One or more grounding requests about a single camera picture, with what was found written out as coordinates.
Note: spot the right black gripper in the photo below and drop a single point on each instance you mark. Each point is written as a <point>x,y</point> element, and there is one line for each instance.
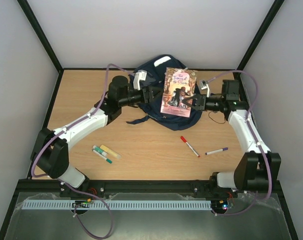
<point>202,102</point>

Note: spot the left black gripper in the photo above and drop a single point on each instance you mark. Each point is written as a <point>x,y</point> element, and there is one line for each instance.
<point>148,99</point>

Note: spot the pink illustrated paperback book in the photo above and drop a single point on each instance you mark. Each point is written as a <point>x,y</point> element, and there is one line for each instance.
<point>179,84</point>

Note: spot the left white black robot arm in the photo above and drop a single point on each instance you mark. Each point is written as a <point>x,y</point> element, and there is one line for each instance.
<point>51,150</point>

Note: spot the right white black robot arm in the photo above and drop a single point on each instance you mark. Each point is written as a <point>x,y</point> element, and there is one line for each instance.
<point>259,167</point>

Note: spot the red capped marker pen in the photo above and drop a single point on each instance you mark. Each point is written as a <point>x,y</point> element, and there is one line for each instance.
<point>188,144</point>

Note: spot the purple capped marker pen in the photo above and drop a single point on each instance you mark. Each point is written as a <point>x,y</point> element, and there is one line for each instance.
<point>216,151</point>

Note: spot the yellow highlighter pen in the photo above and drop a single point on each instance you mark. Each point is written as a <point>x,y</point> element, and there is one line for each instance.
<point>110,151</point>

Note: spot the green white glue stick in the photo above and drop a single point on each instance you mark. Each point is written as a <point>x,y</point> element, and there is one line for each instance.
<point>100,151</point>

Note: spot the green capped marker pen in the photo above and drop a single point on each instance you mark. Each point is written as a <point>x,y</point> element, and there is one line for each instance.
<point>102,156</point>

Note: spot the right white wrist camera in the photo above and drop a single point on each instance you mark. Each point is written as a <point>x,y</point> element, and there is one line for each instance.
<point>204,86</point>

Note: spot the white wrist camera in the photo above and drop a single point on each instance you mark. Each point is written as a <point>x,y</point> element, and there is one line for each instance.
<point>204,86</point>
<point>138,77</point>

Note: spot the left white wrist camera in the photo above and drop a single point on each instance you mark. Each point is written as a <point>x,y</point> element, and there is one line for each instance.
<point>138,77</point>

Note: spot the light blue slotted cable duct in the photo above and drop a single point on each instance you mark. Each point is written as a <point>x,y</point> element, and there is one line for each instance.
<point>118,205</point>

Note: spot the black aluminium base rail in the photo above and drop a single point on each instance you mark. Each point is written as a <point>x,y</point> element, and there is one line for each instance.
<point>207,189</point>

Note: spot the black enclosure frame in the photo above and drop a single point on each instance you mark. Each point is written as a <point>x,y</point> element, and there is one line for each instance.
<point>41,37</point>

